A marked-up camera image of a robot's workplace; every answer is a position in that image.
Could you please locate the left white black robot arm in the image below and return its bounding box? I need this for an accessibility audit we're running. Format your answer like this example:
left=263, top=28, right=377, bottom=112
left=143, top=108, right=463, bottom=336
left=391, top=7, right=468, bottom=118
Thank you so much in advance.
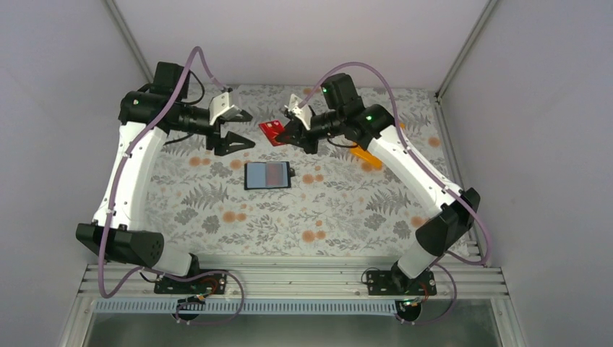
left=76, top=62, right=255, bottom=293

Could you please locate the floral table mat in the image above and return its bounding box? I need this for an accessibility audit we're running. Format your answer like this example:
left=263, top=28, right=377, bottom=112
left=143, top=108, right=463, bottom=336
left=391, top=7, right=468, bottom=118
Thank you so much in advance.
left=145, top=85, right=429, bottom=256

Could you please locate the black card holder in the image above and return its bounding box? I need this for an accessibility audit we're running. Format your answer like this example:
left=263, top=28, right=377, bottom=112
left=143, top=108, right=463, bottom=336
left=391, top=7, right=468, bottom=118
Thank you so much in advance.
left=244, top=161, right=296, bottom=190

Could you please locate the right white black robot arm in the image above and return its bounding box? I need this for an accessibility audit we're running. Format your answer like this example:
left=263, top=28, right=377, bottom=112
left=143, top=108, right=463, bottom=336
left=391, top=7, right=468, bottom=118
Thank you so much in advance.
left=276, top=73, right=481, bottom=294

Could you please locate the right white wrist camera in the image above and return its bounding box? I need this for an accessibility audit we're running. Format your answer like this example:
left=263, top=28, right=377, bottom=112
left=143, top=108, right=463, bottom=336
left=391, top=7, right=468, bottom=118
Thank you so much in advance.
left=286, top=94, right=315, bottom=131

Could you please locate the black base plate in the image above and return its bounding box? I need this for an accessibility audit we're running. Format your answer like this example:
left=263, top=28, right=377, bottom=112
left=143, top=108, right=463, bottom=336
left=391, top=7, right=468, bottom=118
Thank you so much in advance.
left=154, top=273, right=228, bottom=296
left=361, top=267, right=437, bottom=296

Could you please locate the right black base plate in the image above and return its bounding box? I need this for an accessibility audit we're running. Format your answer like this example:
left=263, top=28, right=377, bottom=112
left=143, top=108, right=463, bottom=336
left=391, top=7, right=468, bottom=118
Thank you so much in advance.
left=361, top=267, right=437, bottom=296

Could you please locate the orange plastic bin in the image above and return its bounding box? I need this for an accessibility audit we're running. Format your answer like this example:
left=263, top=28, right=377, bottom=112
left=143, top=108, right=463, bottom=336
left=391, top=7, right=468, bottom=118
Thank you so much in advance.
left=350, top=125, right=408, bottom=173

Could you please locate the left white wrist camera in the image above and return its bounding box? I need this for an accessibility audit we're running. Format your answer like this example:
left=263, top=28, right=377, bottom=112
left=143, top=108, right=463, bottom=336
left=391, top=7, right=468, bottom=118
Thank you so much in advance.
left=208, top=91, right=242, bottom=126

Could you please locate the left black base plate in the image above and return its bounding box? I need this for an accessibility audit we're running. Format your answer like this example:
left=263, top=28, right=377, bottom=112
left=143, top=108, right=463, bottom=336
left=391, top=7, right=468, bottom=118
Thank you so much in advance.
left=154, top=273, right=228, bottom=296

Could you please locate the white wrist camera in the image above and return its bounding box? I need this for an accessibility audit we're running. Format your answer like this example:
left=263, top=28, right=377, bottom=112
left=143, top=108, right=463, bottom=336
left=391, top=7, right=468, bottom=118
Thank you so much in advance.
left=286, top=94, right=315, bottom=131
left=208, top=91, right=242, bottom=126

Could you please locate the aluminium rail frame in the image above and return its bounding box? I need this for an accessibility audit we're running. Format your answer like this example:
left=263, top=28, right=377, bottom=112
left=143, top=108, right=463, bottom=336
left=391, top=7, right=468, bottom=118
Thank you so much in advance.
left=78, top=255, right=510, bottom=301

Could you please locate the grey slotted cable duct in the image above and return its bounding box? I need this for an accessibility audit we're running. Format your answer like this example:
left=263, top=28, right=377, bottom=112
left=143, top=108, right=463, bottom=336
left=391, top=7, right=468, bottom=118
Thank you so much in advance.
left=93, top=298, right=396, bottom=316

